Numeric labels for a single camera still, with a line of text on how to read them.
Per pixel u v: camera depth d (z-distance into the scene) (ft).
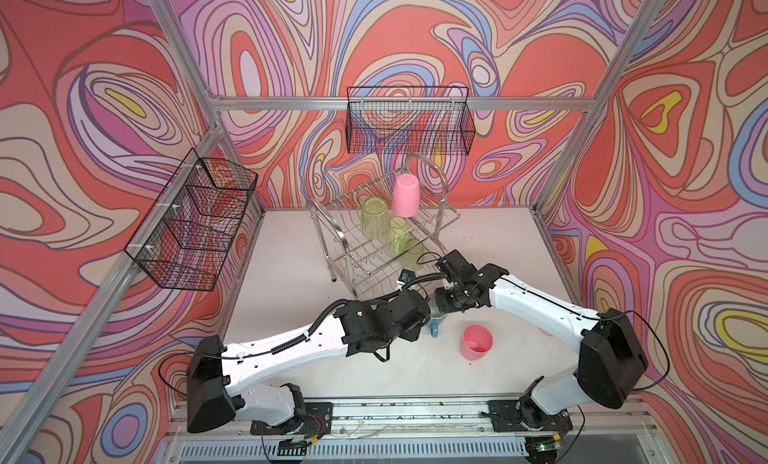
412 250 2.19
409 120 3.16
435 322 2.70
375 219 2.32
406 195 2.49
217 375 1.28
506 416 2.41
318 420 2.36
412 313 1.70
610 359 1.39
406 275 2.06
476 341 2.74
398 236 3.15
